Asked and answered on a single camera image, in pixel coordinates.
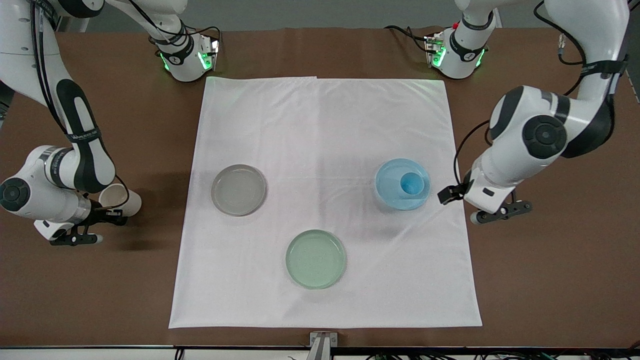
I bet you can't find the white mug with black handle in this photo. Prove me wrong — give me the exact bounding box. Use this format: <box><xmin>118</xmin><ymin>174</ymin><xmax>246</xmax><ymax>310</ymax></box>
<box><xmin>98</xmin><ymin>183</ymin><xmax>143</xmax><ymax>218</ymax></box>

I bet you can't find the bundle of cables under table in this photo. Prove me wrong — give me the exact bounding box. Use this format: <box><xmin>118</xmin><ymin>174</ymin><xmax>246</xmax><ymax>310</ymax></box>
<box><xmin>365</xmin><ymin>350</ymin><xmax>640</xmax><ymax>360</ymax></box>

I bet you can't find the light blue round plate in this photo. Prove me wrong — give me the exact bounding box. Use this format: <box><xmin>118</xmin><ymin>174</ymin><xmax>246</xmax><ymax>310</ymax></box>
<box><xmin>375</xmin><ymin>158</ymin><xmax>432</xmax><ymax>211</ymax></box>

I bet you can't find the black base cable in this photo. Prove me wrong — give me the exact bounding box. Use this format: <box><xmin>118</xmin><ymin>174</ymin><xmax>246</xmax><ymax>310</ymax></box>
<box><xmin>127</xmin><ymin>0</ymin><xmax>223</xmax><ymax>56</ymax></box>
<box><xmin>384</xmin><ymin>25</ymin><xmax>433</xmax><ymax>53</ymax></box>

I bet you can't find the white square cloth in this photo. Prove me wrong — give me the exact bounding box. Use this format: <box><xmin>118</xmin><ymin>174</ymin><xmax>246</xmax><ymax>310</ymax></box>
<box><xmin>168</xmin><ymin>76</ymin><xmax>483</xmax><ymax>329</ymax></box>

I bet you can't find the metal table edge bracket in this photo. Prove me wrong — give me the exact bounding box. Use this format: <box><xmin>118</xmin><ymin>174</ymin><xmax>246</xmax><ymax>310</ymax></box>
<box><xmin>309</xmin><ymin>331</ymin><xmax>339</xmax><ymax>360</ymax></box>

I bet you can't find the black table edge strip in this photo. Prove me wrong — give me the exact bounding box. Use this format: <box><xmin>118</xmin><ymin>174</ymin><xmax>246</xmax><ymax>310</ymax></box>
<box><xmin>0</xmin><ymin>344</ymin><xmax>640</xmax><ymax>351</ymax></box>

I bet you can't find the pale green round plate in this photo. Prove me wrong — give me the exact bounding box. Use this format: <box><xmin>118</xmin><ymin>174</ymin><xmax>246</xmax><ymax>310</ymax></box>
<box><xmin>285</xmin><ymin>229</ymin><xmax>347</xmax><ymax>290</ymax></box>

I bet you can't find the black right base cable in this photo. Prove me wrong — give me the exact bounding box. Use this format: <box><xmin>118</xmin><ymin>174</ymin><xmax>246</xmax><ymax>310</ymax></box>
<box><xmin>127</xmin><ymin>0</ymin><xmax>223</xmax><ymax>56</ymax></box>

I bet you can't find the gray round plate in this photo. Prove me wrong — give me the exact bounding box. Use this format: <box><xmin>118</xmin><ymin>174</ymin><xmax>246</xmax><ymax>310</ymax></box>
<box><xmin>210</xmin><ymin>164</ymin><xmax>267</xmax><ymax>217</ymax></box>

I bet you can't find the light blue cup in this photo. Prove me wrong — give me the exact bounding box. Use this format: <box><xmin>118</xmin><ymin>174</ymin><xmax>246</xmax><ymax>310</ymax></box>
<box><xmin>400</xmin><ymin>172</ymin><xmax>426</xmax><ymax>196</ymax></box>

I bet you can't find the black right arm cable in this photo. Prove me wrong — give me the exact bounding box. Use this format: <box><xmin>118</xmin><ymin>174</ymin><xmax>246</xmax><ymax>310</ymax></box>
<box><xmin>30</xmin><ymin>0</ymin><xmax>71</xmax><ymax>138</ymax></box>

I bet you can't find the black left base cable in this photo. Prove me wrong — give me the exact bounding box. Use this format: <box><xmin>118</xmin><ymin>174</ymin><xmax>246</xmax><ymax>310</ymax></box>
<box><xmin>384</xmin><ymin>25</ymin><xmax>433</xmax><ymax>53</ymax></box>

